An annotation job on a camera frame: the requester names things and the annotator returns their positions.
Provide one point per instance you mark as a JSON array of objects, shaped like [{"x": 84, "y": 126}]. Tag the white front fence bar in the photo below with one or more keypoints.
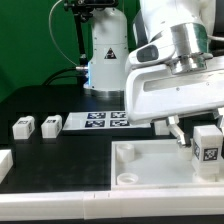
[{"x": 111, "y": 204}]

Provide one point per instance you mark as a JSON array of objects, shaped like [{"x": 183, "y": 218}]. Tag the white left fence piece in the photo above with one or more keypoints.
[{"x": 6, "y": 162}]

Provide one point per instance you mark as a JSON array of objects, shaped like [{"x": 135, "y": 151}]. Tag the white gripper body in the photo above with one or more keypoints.
[{"x": 162, "y": 82}]

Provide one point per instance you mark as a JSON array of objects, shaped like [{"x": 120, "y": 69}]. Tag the white square tabletop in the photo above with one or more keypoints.
[{"x": 150, "y": 164}]

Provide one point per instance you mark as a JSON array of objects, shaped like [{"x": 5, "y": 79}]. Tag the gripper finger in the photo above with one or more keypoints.
[
  {"x": 182, "y": 139},
  {"x": 219, "y": 116}
]

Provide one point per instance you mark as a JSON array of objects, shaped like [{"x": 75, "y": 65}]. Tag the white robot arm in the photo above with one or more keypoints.
[{"x": 187, "y": 24}]

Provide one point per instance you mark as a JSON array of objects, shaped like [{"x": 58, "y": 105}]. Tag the white marker sheet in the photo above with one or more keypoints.
[{"x": 98, "y": 120}]

